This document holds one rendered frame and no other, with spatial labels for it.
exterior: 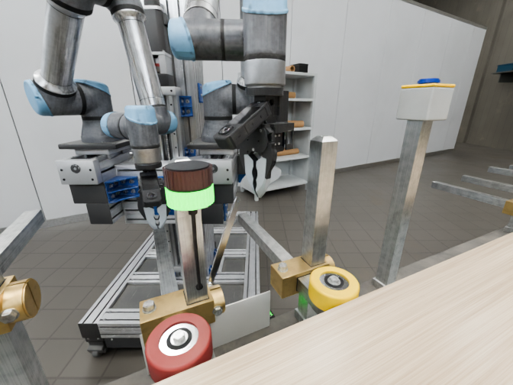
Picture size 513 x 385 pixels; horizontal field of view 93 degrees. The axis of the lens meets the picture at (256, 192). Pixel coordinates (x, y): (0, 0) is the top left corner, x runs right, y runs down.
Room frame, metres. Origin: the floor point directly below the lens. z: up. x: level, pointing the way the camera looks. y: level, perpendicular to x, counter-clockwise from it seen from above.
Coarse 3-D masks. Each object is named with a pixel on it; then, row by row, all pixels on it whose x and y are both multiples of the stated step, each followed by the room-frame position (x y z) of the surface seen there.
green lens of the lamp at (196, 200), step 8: (168, 192) 0.27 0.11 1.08; (176, 192) 0.27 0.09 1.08; (184, 192) 0.27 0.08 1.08; (192, 192) 0.27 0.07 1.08; (200, 192) 0.27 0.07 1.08; (208, 192) 0.28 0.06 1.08; (168, 200) 0.28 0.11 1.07; (176, 200) 0.27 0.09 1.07; (184, 200) 0.27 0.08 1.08; (192, 200) 0.27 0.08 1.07; (200, 200) 0.27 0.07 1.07; (208, 200) 0.28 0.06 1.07; (176, 208) 0.27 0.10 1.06; (184, 208) 0.27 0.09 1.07; (192, 208) 0.27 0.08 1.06; (200, 208) 0.27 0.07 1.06
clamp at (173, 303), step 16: (208, 288) 0.36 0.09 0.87; (160, 304) 0.32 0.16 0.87; (176, 304) 0.32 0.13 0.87; (192, 304) 0.32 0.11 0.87; (208, 304) 0.32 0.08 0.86; (224, 304) 0.34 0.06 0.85; (144, 320) 0.29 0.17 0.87; (160, 320) 0.29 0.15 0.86; (208, 320) 0.32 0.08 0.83; (144, 336) 0.28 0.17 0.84
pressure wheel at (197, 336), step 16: (176, 320) 0.25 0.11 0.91; (192, 320) 0.25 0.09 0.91; (160, 336) 0.23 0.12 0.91; (176, 336) 0.22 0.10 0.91; (192, 336) 0.23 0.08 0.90; (208, 336) 0.23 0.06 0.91; (160, 352) 0.21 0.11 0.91; (176, 352) 0.21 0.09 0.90; (192, 352) 0.21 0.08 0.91; (208, 352) 0.22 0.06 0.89; (160, 368) 0.19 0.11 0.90; (176, 368) 0.19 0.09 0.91
